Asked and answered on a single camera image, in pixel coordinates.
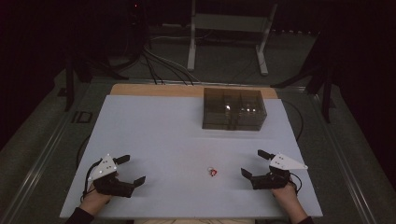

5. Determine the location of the hand-held gripper black cable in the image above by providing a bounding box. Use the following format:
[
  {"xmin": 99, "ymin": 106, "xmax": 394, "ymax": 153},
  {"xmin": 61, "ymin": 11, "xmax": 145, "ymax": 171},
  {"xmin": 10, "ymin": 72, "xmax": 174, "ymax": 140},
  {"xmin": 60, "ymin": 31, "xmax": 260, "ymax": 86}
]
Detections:
[
  {"xmin": 289, "ymin": 172, "xmax": 304, "ymax": 194},
  {"xmin": 81, "ymin": 159, "xmax": 104, "ymax": 202}
]

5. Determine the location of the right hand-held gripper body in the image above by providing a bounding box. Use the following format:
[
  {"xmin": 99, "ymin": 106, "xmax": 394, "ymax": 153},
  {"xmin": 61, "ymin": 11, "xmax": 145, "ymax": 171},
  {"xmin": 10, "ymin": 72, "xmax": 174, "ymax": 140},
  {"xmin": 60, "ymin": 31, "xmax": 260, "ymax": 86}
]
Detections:
[{"xmin": 251, "ymin": 152, "xmax": 309, "ymax": 190}]

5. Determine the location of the metal floor rail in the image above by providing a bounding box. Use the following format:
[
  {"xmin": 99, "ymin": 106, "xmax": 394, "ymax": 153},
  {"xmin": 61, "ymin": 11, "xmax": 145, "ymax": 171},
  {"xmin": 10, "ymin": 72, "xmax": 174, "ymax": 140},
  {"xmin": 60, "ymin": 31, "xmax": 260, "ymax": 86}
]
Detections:
[
  {"xmin": 0, "ymin": 110, "xmax": 74, "ymax": 224},
  {"xmin": 311, "ymin": 92, "xmax": 379, "ymax": 224}
]

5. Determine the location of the left hand-held gripper black cable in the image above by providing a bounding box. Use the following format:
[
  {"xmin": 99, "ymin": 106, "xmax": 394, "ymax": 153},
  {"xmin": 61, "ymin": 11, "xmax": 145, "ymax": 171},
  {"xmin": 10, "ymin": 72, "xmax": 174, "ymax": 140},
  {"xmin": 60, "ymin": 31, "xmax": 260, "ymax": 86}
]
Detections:
[{"xmin": 81, "ymin": 159, "xmax": 104, "ymax": 202}]

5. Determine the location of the grey floor cable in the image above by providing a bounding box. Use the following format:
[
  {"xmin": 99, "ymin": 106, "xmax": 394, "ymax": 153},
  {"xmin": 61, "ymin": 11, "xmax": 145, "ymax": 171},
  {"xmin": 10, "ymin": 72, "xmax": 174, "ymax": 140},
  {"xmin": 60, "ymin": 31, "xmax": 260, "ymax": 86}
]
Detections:
[{"xmin": 143, "ymin": 35, "xmax": 202, "ymax": 85}]

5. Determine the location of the black floor cable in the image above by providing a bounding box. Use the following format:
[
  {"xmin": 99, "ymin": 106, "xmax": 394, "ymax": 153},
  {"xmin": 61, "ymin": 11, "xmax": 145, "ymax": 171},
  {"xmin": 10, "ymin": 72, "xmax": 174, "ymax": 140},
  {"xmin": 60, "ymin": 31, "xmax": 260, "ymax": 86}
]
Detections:
[{"xmin": 142, "ymin": 50, "xmax": 194, "ymax": 87}]

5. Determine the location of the dark clear drawer box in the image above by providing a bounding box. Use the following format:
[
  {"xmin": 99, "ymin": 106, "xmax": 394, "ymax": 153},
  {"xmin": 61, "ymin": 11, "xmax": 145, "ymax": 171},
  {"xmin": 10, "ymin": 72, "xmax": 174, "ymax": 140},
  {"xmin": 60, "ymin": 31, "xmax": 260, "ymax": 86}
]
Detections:
[{"xmin": 202, "ymin": 87, "xmax": 268, "ymax": 132}]

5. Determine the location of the person's left hand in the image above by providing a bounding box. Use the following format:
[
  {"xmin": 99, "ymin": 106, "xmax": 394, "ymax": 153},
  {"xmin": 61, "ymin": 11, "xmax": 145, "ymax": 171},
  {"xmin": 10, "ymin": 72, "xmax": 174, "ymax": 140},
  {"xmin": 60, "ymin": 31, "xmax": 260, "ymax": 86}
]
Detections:
[{"xmin": 78, "ymin": 183, "xmax": 113, "ymax": 217}]

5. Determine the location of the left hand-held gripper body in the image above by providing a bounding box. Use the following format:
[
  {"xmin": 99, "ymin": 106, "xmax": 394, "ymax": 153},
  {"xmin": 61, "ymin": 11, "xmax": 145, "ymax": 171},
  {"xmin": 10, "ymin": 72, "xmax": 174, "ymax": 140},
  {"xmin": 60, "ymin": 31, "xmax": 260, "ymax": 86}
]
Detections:
[{"xmin": 87, "ymin": 153, "xmax": 135, "ymax": 199}]

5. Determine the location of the white table mat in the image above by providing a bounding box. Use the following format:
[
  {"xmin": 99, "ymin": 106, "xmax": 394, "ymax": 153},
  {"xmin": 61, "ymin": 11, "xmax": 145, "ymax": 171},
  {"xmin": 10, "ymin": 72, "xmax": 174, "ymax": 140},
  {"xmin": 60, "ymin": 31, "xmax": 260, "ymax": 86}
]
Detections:
[{"xmin": 59, "ymin": 94, "xmax": 324, "ymax": 219}]

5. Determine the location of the thin black cable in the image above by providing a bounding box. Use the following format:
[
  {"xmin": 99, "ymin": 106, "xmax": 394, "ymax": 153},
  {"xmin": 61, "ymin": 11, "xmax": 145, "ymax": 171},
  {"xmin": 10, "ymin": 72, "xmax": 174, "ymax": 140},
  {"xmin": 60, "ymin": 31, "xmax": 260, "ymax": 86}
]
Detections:
[
  {"xmin": 281, "ymin": 99, "xmax": 304, "ymax": 142},
  {"xmin": 76, "ymin": 133, "xmax": 92, "ymax": 169}
]

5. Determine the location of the right hand-held gripper black cable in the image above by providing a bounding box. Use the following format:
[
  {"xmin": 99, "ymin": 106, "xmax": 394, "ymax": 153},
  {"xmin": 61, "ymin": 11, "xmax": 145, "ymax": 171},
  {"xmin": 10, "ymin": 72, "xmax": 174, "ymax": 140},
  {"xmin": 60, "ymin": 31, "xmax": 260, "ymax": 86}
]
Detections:
[{"xmin": 289, "ymin": 172, "xmax": 304, "ymax": 194}]

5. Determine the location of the white metal stand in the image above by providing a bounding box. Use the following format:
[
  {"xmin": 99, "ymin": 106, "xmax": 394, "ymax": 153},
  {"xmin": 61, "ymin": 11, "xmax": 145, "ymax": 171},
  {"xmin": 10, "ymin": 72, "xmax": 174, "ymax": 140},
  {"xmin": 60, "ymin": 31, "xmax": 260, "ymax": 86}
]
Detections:
[{"xmin": 187, "ymin": 0, "xmax": 278, "ymax": 77}]

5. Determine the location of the person's right hand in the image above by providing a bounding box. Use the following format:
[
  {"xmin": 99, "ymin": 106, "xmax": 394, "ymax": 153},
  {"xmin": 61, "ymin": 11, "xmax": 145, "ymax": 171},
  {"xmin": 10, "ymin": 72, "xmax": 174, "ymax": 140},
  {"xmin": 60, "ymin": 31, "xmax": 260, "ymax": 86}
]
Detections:
[{"xmin": 271, "ymin": 182, "xmax": 301, "ymax": 210}]

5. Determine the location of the black floor plate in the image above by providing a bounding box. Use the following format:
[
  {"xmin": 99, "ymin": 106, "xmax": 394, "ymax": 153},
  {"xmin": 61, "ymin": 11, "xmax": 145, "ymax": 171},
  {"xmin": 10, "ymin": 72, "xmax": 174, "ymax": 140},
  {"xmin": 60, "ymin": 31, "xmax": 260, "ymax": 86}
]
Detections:
[{"xmin": 71, "ymin": 110, "xmax": 93, "ymax": 124}]

